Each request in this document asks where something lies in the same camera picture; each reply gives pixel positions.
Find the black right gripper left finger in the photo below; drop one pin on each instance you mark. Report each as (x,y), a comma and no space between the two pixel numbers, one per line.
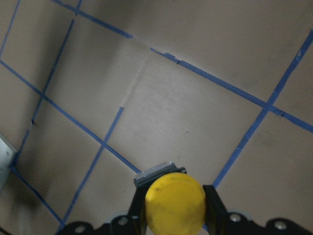
(136,211)

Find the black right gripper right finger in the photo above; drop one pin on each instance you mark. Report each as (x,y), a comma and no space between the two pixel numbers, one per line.
(216,214)

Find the yellow push button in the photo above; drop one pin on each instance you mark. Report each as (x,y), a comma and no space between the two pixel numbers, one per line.
(174,202)

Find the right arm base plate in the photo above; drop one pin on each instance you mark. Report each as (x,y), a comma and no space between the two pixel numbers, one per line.
(7,154)

